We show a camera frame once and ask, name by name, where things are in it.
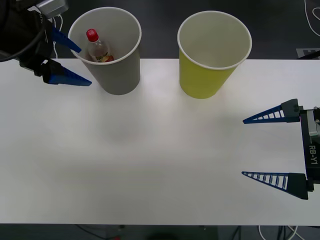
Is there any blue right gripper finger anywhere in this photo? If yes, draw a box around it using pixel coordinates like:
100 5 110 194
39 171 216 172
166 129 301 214
241 171 315 201
242 98 304 125

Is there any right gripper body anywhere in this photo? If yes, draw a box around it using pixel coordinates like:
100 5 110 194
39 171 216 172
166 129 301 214
299 109 320 185

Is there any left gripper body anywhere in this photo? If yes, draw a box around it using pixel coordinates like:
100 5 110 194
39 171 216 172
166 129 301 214
18 11 55 77

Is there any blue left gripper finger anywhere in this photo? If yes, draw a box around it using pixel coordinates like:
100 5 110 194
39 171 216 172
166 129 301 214
47 24 83 54
41 59 93 88

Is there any clear bottle with red cap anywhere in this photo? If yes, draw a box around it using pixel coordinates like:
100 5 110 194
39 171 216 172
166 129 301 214
85 28 115 63

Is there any grey bin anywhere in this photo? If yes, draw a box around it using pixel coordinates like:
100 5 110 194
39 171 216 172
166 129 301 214
67 6 143 96

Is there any black and grey floor marker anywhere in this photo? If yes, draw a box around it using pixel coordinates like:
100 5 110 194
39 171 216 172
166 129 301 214
296 47 320 60

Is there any yellow-green bin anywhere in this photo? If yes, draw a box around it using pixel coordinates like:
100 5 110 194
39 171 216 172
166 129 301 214
177 10 253 100

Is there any white power strip cable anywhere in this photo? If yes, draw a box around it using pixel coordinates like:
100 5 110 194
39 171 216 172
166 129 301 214
52 14 64 60

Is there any white cable under table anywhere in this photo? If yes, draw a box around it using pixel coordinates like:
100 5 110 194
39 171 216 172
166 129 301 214
258 224 302 240

